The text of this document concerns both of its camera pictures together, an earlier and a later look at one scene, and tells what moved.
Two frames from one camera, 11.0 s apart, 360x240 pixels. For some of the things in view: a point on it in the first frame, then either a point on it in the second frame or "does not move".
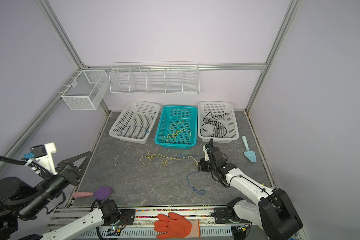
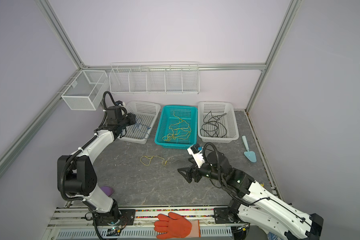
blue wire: (187, 182) -> (137, 124)
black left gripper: (70, 172) -> (132, 119)
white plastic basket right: (217, 120) does not move
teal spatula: (250, 155) does not move
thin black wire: (211, 126) does not move
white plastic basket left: (135, 121) does not move
